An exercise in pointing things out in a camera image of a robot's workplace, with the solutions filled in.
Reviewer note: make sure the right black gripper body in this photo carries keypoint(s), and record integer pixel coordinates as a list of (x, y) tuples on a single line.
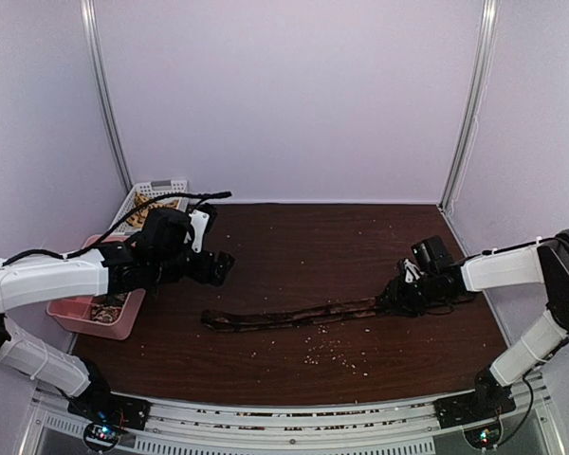
[(412, 300)]

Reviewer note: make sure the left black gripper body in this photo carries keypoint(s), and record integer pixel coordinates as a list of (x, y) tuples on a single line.
[(200, 272)]

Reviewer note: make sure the dark red patterned tie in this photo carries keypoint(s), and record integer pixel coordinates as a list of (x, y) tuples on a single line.
[(224, 322)]

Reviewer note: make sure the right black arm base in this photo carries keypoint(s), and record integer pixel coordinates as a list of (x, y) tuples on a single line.
[(484, 402)]

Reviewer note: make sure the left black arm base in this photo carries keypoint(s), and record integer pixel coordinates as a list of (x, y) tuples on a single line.
[(106, 407)]

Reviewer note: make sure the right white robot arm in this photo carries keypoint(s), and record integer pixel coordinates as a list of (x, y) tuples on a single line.
[(433, 276)]

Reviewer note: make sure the leopard print tie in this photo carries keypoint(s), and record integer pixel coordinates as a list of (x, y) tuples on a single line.
[(137, 219)]

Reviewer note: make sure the white perforated plastic basket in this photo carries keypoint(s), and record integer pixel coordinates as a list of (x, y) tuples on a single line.
[(152, 189)]

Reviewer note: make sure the rolled leopard tie in box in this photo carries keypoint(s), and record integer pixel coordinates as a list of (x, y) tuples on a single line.
[(105, 314)]

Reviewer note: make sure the pink divided plastic box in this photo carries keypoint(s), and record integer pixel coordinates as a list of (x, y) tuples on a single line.
[(73, 313)]

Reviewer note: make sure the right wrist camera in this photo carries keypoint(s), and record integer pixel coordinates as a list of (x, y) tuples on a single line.
[(409, 271)]

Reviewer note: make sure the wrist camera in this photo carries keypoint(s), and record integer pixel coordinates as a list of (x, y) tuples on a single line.
[(201, 222), (409, 271)]

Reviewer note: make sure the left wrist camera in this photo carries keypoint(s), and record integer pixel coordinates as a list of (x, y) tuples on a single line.
[(201, 222)]

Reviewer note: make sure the aluminium front rail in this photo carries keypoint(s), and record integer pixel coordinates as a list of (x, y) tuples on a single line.
[(407, 426)]

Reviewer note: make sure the left aluminium frame post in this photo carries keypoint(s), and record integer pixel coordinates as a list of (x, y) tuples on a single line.
[(92, 36)]

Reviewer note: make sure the aluminium frame post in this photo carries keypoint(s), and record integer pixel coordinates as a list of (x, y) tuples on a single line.
[(92, 36), (476, 91)]

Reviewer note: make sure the right aluminium frame post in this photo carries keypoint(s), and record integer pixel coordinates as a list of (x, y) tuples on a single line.
[(476, 91)]

